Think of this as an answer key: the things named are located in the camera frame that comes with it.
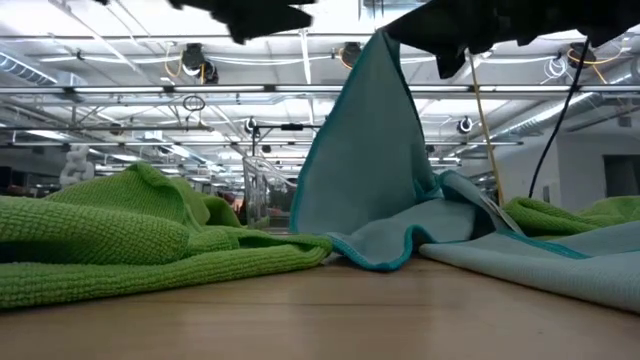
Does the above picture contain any silver ventilation duct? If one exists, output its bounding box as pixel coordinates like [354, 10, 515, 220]
[494, 64, 640, 139]
[0, 49, 57, 87]

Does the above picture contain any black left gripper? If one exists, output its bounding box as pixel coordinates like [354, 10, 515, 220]
[167, 0, 317, 45]

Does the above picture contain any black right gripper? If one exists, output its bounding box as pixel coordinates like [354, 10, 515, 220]
[382, 0, 640, 80]

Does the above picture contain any black metal gantry frame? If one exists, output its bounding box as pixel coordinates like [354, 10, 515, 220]
[249, 122, 321, 157]

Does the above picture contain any blue teal-edged microfiber towel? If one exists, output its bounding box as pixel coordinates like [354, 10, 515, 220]
[289, 29, 524, 273]
[419, 219, 640, 314]

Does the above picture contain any clear plastic bin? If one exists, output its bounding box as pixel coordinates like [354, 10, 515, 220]
[242, 155, 301, 234]

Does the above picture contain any black ceiling cord reel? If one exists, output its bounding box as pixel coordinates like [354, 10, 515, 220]
[179, 42, 220, 85]
[567, 41, 599, 69]
[339, 41, 364, 69]

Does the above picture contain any black hanging cable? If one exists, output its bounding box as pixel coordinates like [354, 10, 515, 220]
[528, 39, 591, 199]

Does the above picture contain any yellow hanging cable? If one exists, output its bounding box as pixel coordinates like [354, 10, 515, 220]
[467, 49, 506, 207]

